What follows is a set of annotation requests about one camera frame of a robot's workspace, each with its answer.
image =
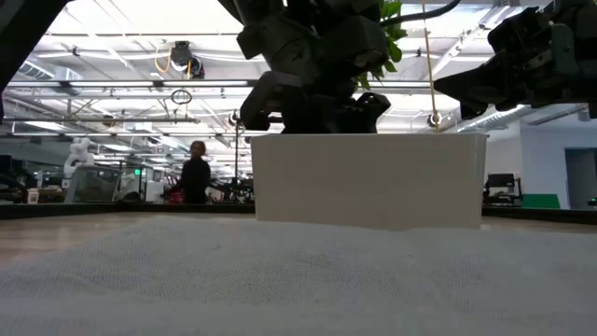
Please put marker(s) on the green potted plant black pot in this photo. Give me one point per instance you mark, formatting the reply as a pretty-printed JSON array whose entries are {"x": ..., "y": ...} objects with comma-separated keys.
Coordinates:
[{"x": 394, "y": 51}]

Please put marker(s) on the grey door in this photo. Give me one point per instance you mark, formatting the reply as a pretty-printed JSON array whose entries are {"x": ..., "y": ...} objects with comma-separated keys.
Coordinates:
[{"x": 580, "y": 179}]

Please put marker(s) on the white plastic storage bin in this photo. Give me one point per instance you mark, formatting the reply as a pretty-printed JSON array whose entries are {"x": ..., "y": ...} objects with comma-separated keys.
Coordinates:
[{"x": 368, "y": 182}]

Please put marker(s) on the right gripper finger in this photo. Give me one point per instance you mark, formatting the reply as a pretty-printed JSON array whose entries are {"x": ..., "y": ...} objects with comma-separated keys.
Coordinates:
[
  {"x": 476, "y": 78},
  {"x": 471, "y": 94}
]

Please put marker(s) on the black rolling cart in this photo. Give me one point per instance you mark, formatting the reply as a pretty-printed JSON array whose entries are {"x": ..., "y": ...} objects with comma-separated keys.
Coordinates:
[{"x": 501, "y": 184}]

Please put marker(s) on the grey mesh office chair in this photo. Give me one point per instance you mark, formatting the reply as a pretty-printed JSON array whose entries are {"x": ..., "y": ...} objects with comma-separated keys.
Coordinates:
[{"x": 93, "y": 184}]

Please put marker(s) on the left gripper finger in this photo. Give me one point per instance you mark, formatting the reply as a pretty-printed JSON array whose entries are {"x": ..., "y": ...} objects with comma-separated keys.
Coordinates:
[
  {"x": 373, "y": 114},
  {"x": 266, "y": 100}
]

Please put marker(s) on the red bag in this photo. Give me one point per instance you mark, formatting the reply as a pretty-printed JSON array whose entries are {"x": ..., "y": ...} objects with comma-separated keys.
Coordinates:
[{"x": 175, "y": 197}]

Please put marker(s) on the white paper cup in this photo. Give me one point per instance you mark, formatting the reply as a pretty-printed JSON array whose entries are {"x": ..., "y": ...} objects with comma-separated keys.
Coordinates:
[{"x": 32, "y": 197}]

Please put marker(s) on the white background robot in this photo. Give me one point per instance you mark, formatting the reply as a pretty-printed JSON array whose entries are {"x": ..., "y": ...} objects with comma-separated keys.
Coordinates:
[{"x": 78, "y": 151}]

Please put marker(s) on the green board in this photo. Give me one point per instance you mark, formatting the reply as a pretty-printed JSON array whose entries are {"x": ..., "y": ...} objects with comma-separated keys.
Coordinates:
[{"x": 541, "y": 202}]

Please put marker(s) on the person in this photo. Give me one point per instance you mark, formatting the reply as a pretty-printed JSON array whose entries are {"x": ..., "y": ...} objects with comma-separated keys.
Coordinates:
[{"x": 195, "y": 177}]

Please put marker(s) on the black aluminium table frame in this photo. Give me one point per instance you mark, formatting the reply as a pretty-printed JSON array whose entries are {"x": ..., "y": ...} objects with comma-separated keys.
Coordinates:
[{"x": 37, "y": 211}]

